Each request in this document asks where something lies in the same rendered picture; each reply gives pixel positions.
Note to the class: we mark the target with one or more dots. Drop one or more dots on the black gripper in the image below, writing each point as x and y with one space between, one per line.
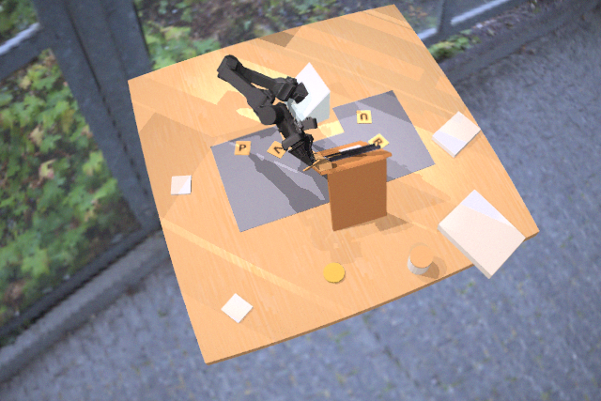
301 143

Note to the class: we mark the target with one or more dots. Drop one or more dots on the grey cylindrical container with wooden lid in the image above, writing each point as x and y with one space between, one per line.
419 260

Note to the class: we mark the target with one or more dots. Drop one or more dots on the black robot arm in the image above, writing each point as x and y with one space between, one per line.
261 100

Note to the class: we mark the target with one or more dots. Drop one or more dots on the yellow flat disc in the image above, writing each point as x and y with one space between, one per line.
333 273

